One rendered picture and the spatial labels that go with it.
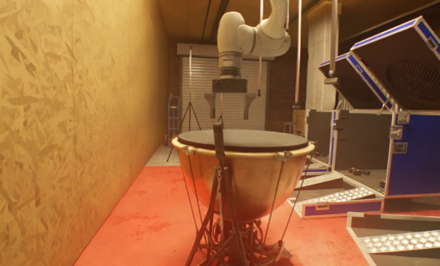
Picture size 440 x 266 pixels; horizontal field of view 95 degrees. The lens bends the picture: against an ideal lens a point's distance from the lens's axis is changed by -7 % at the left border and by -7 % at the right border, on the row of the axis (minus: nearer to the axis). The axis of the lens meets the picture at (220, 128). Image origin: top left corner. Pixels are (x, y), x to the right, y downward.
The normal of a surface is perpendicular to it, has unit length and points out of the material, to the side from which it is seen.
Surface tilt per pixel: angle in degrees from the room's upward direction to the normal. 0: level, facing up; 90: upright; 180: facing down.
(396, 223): 90
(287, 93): 90
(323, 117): 90
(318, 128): 90
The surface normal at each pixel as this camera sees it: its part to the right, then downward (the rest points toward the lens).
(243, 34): 0.32, 0.08
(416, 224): -0.22, 0.08
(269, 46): 0.11, 0.82
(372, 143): 0.07, 0.10
